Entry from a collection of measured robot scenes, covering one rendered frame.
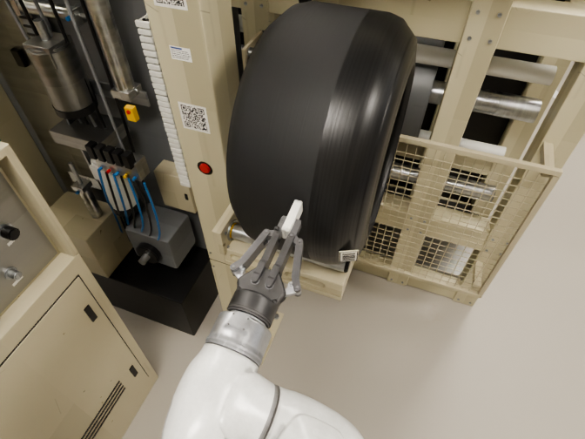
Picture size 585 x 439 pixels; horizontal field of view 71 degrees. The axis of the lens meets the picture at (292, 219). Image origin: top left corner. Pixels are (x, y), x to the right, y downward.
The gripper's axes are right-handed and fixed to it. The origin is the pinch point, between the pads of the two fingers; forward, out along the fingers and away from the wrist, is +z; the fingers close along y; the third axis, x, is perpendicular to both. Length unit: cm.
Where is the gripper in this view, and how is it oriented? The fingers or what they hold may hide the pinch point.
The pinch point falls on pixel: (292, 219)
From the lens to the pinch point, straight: 75.2
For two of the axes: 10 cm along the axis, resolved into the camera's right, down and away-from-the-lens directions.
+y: -9.4, -2.7, 2.3
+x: 0.5, 5.6, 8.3
